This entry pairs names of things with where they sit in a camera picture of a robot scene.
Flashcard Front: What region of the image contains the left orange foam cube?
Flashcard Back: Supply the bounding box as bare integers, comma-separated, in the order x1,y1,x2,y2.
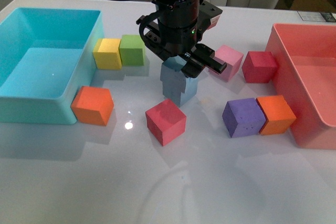
70,86,114,126

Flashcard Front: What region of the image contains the green foam cube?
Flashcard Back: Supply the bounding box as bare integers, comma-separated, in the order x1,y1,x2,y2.
119,35,145,66

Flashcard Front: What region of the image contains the front red foam cube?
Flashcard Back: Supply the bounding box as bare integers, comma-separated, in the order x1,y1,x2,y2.
145,99,187,146

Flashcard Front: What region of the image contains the light blue foam cube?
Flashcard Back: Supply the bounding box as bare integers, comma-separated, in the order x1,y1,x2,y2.
160,56,187,93

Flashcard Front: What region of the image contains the table label sticker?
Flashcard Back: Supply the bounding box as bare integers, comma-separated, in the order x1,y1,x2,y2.
297,11,335,23

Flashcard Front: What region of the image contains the pink foam cube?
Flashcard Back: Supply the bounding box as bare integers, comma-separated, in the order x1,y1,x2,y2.
208,45,244,82

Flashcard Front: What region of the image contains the dark red foam cube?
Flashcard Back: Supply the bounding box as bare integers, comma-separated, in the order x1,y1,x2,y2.
241,51,278,83

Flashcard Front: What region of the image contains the right orange foam cube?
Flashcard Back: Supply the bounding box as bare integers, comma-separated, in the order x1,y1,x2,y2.
256,95,297,135

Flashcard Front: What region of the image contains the orange foam cube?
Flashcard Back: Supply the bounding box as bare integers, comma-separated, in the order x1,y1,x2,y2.
70,86,114,126
256,95,297,135

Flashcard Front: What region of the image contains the pink plastic bin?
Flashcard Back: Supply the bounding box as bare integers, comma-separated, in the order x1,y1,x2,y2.
266,24,335,150

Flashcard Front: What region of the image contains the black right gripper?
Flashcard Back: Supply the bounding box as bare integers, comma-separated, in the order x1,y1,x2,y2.
136,0,227,78

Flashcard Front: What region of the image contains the cyan plastic bin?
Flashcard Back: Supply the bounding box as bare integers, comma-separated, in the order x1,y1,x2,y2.
1,7,104,124

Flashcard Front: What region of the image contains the yellow foam cube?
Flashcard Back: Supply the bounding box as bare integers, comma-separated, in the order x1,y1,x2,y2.
92,38,122,70

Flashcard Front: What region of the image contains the near purple foam cube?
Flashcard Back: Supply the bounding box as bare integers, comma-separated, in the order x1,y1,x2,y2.
222,98,266,138

